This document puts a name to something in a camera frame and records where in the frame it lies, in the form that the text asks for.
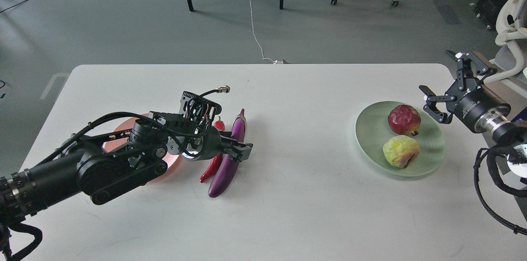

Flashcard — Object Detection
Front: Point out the white office chair right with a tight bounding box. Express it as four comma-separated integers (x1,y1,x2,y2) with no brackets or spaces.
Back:
485,0,526,98

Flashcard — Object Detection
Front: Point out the yellow-green custard apple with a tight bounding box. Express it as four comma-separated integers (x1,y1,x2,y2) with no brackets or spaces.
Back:
382,135,420,169

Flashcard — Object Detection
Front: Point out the purple eggplant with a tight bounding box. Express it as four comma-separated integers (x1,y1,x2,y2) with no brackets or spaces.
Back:
208,108,247,198

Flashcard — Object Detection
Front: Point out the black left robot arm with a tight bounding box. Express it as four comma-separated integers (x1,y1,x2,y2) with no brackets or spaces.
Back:
1,86,253,261

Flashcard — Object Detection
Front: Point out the red pomegranate fruit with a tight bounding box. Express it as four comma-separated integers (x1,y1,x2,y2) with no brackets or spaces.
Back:
387,105,422,136

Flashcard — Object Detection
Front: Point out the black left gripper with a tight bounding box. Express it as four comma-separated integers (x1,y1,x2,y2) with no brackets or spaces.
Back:
181,126,253,162

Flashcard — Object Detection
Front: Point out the red chili pepper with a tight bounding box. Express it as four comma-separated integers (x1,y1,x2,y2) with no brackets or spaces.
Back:
199,117,225,183

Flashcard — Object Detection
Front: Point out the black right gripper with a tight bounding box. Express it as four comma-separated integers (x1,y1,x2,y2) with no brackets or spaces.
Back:
419,50,511,133

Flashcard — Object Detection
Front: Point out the light green plate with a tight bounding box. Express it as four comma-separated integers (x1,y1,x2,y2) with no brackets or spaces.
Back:
354,101,445,178

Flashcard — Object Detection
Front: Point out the pink plate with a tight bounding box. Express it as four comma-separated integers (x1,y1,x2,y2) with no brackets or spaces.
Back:
103,118,183,184

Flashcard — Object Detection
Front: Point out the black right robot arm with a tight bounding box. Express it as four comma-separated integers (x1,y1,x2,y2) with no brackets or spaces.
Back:
419,50,526,235

